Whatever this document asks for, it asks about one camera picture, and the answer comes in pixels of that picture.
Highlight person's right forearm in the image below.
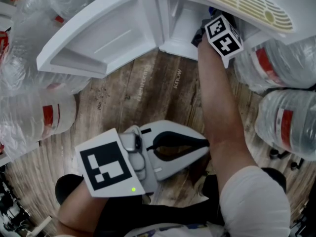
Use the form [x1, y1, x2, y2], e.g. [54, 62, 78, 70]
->
[197, 35, 259, 195]

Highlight person's black trousers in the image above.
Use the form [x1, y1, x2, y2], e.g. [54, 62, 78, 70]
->
[54, 173, 223, 234]

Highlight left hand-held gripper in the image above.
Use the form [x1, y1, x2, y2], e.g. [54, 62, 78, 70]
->
[75, 126, 210, 198]

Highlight person's left forearm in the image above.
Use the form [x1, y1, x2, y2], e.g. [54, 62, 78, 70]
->
[56, 179, 109, 237]

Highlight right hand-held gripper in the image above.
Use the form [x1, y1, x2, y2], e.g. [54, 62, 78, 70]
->
[191, 14, 244, 58]

